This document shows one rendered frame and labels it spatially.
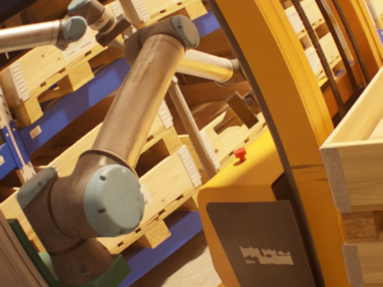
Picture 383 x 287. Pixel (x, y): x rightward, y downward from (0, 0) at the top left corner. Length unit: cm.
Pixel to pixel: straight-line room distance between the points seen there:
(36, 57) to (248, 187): 139
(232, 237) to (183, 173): 131
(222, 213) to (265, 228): 17
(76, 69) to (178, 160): 77
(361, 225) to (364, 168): 20
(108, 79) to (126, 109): 168
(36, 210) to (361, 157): 82
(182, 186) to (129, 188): 198
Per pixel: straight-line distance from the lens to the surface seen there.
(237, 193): 184
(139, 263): 319
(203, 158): 233
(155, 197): 315
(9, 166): 276
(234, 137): 352
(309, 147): 164
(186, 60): 196
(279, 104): 163
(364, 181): 152
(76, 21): 181
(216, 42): 439
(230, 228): 197
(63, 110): 293
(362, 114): 174
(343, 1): 208
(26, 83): 277
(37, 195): 136
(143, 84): 149
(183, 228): 336
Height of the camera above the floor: 158
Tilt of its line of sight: 17 degrees down
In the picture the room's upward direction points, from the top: 25 degrees counter-clockwise
